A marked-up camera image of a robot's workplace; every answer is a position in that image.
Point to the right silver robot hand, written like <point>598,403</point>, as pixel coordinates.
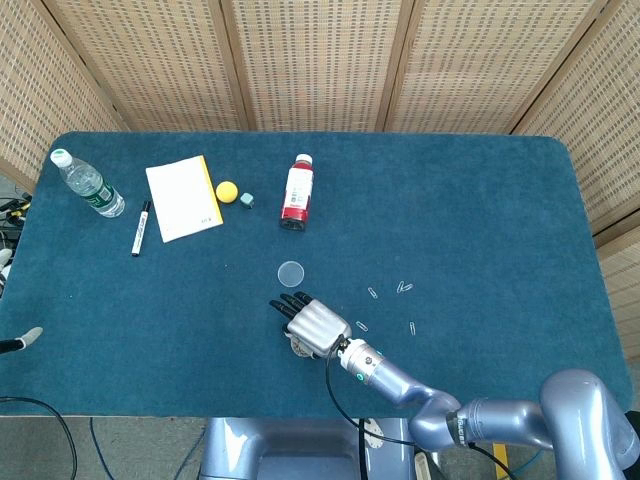
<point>317,327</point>

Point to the round paperclip container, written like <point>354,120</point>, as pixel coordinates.
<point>300,349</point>

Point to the clear round plastic lid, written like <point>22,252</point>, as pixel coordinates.
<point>291,274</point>

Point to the silver-blue robot torso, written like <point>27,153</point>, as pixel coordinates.
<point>300,450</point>

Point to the red drink bottle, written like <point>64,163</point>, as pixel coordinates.
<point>297,195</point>

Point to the small grey-green cube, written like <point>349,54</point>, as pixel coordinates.
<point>247,200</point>

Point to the yellow foam ball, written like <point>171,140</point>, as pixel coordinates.
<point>226,192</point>

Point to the grey metal table leg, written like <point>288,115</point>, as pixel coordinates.
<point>434,459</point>

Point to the blue carpet table mat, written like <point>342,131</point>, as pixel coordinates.
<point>450,210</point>

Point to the white notebook with yellow spine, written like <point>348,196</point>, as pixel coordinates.
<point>182,200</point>

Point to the black and white marker pen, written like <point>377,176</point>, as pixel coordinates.
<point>140,229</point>

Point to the woven bamboo screen panel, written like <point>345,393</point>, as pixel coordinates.
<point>35,90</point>
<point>480,65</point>
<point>320,65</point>
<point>160,65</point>
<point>600,125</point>

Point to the clear plastic water bottle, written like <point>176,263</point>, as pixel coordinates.
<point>90,186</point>

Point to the white perforated bracket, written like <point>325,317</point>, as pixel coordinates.
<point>374,432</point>

